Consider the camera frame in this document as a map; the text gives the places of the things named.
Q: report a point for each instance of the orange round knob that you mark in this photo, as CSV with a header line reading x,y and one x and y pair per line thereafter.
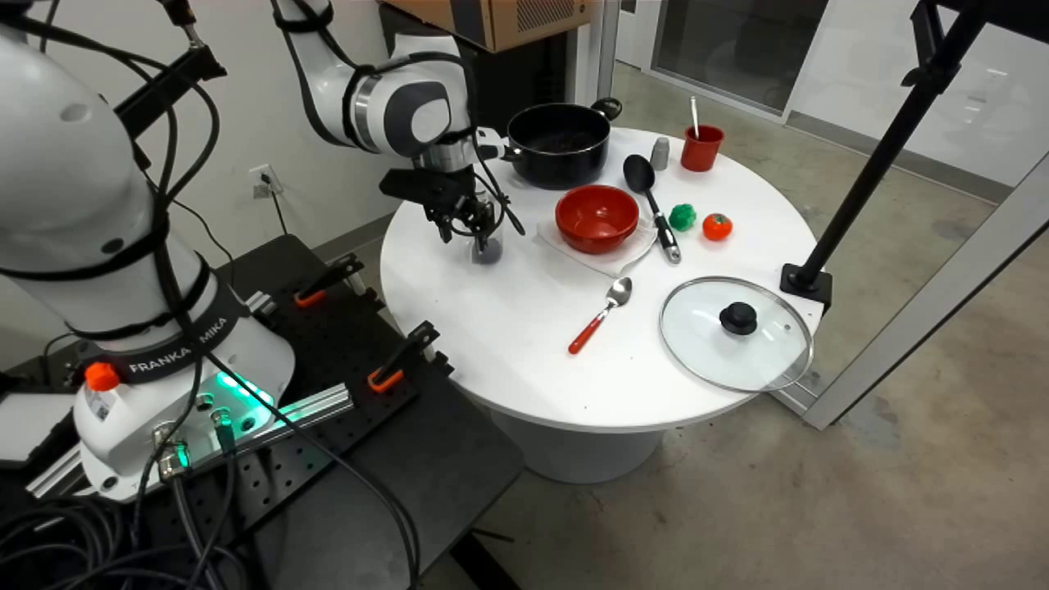
x,y
102,379

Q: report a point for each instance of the clear plastic measuring jug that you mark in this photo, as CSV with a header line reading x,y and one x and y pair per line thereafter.
x,y
489,253

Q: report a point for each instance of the white utensil in mug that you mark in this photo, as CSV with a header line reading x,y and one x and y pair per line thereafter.
x,y
692,115

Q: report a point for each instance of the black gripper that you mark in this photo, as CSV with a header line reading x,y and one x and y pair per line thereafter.
x,y
426,186

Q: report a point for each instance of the black cooking pot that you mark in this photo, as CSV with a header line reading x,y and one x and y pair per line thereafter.
x,y
558,143

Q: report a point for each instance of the green toy vegetable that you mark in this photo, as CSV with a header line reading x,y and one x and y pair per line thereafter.
x,y
683,217

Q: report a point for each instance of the black ladle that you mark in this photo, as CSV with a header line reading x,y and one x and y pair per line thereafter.
x,y
640,170

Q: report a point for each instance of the black tripod stand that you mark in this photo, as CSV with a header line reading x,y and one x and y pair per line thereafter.
x,y
874,164

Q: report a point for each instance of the white napkin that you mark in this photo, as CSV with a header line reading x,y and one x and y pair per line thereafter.
x,y
631,261

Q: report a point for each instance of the aluminium partition frame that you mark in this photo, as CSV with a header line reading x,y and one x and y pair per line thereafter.
x,y
927,299

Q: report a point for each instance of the white wall outlet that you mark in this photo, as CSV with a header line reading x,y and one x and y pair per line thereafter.
x,y
264,182

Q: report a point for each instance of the black perforated mounting table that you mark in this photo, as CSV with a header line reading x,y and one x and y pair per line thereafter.
x,y
437,470

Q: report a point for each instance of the black cabinet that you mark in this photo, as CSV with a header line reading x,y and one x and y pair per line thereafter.
x,y
511,77

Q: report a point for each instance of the glass pot lid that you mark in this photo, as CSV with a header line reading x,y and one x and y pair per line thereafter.
x,y
710,347

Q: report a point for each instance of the red mug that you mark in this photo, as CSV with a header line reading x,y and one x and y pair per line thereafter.
x,y
702,152

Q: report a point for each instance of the aluminium rail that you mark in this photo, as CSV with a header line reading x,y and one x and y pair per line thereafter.
x,y
306,411

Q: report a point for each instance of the red bowl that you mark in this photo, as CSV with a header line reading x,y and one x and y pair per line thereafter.
x,y
598,217

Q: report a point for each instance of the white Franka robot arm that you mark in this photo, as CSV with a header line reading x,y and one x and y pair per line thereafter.
x,y
66,196

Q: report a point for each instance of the grey shaker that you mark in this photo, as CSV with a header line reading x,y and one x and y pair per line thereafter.
x,y
658,155

